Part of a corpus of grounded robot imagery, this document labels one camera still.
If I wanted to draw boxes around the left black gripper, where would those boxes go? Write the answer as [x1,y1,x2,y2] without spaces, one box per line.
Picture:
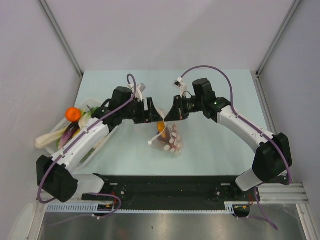
[121,97,163,124]

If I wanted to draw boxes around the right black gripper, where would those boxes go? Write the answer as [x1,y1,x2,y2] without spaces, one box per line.
[165,94,204,122]

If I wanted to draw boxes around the orange carrot pieces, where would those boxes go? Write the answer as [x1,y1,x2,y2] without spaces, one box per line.
[157,121,167,139]

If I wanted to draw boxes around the polka dot zip bag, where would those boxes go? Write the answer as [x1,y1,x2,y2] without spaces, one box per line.
[134,108,184,158]

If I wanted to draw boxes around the red watermelon slice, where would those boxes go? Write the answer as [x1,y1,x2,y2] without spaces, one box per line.
[159,127,183,155]

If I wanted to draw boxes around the orange tangerine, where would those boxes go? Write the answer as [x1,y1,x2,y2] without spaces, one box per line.
[65,107,82,122]

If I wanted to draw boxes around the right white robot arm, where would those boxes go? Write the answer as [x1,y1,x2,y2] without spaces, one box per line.
[164,78,293,201]

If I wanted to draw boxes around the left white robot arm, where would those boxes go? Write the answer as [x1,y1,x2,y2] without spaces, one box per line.
[36,86,163,203]

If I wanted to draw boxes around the white plastic food tray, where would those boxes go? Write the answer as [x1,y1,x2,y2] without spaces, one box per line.
[50,106,118,173]

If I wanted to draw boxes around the white green bok choy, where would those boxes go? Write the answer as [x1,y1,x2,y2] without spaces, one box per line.
[78,107,98,130]

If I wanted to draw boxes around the purple eggplant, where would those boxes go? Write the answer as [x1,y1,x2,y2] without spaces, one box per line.
[57,122,80,150]

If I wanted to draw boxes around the white daikon radish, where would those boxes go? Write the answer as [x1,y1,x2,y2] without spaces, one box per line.
[34,130,63,149]

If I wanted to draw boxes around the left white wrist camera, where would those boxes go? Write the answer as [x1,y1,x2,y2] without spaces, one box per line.
[127,83,146,101]

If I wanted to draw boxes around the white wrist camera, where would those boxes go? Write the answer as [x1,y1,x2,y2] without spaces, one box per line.
[127,83,146,101]
[173,77,188,97]

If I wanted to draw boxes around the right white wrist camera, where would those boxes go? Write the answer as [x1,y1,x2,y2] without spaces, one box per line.
[173,77,188,97]

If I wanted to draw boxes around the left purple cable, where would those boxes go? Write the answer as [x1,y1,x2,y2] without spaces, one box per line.
[36,73,138,227]

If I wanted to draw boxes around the purple cable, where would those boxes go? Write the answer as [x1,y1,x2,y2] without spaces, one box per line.
[179,65,293,231]
[36,73,138,227]

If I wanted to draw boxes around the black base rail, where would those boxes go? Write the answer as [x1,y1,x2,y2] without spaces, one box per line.
[81,174,261,209]

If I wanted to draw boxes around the white slotted cable duct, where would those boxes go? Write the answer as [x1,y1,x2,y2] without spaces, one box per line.
[46,202,235,214]

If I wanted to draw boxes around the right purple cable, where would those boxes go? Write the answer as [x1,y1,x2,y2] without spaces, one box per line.
[179,65,293,231]

